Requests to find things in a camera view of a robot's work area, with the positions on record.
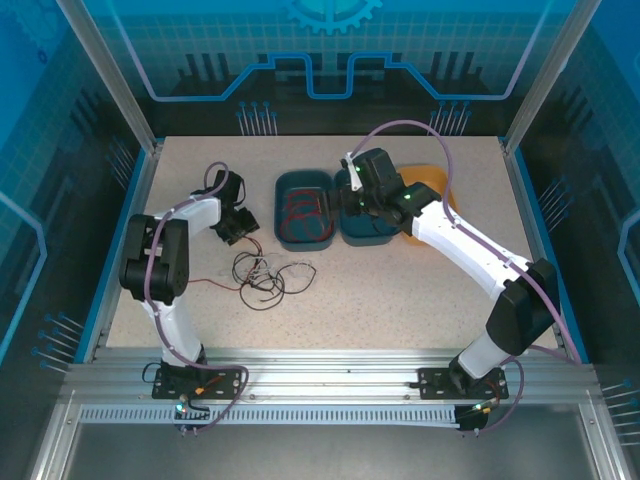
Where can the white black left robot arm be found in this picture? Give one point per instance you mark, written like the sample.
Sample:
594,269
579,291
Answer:
182,325

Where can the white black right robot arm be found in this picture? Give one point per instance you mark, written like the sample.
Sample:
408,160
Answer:
470,250

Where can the teal plastic bin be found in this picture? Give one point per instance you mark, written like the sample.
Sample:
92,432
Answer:
365,235
300,179

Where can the orange plastic bin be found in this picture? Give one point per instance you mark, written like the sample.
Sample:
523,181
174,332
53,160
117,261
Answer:
425,174

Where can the grey steel sheet panel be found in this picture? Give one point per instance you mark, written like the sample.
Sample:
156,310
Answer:
325,455

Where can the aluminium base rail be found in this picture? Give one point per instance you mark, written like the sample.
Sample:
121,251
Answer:
325,375

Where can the aluminium frame post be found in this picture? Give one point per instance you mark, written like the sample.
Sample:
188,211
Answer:
550,65
110,80

